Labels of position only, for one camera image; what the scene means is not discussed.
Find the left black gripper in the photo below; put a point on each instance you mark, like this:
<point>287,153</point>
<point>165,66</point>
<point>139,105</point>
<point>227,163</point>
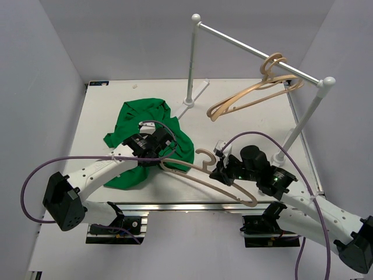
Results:
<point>153,164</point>

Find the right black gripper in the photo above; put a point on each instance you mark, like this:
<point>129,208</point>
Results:
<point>221,172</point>

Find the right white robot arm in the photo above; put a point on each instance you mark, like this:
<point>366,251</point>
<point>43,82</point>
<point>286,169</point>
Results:
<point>296,210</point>

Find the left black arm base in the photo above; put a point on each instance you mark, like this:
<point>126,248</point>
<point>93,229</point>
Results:
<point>122,227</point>

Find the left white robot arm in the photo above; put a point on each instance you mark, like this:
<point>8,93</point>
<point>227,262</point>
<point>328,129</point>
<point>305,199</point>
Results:
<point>66,196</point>

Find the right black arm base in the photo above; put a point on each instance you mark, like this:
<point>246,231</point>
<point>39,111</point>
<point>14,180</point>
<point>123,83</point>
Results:
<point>263,231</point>

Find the blue label sticker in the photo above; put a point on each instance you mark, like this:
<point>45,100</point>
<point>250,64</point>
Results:
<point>99,83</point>

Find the white clothes rack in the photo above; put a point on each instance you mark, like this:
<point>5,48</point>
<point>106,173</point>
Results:
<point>283,117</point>

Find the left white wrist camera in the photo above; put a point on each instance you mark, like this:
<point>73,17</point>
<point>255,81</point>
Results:
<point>147,127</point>

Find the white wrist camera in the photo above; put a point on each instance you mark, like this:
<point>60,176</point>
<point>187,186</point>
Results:
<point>222,149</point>
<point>147,127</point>

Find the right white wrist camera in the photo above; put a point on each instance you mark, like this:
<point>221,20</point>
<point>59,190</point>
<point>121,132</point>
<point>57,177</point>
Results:
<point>222,149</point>

